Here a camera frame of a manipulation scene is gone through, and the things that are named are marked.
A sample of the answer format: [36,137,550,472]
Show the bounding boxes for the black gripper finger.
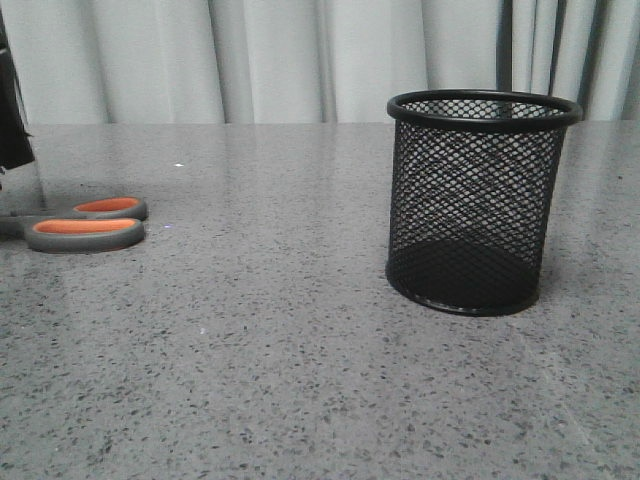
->
[0,31,35,170]

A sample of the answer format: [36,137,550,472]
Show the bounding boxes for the grey orange handled scissors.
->
[1,196,148,253]

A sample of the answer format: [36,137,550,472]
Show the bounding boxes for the white pleated curtain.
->
[1,1,639,124]

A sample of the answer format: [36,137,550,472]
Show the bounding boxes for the black mesh pencil cup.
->
[386,89,583,317]

